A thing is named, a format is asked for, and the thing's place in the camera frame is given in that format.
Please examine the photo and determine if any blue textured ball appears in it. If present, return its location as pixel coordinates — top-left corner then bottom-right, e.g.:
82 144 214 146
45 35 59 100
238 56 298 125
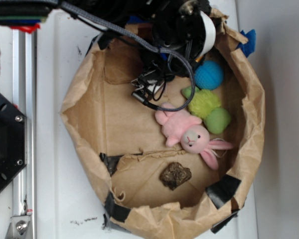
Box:
195 60 224 90

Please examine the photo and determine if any pink plush bunny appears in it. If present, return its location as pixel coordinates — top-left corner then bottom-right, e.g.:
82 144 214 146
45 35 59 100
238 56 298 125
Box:
154 103 233 170

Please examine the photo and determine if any white plastic tray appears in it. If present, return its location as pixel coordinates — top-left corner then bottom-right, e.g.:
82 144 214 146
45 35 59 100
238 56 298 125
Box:
36 0 259 239

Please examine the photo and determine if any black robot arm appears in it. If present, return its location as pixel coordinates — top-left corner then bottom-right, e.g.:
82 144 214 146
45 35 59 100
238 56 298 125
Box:
0 0 216 110

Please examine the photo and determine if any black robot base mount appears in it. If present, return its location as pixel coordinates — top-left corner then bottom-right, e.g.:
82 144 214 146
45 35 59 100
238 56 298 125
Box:
0 93 26 193

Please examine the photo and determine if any grey braided cable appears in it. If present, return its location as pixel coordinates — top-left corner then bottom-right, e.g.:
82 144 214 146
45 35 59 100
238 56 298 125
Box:
59 1 196 112

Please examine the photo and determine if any metal corner bracket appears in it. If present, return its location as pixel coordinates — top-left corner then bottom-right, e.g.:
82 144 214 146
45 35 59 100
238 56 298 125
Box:
5 215 32 239

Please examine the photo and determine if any aluminium extrusion rail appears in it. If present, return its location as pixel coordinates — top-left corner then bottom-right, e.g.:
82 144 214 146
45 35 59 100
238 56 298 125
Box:
12 30 37 239

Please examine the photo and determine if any brown paper bag bin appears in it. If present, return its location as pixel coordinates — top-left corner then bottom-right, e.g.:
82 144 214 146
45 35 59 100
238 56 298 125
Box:
61 8 265 239

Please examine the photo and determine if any green fuzzy plush toy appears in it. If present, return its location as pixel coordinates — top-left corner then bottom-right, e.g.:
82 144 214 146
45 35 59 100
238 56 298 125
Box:
187 87 231 134

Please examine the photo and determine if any brown rock-like lump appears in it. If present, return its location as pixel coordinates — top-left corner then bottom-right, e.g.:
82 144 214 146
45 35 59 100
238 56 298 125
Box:
159 162 192 191

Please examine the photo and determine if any black gripper with wires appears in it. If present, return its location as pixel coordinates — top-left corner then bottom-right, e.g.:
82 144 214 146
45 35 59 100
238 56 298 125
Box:
132 0 216 105

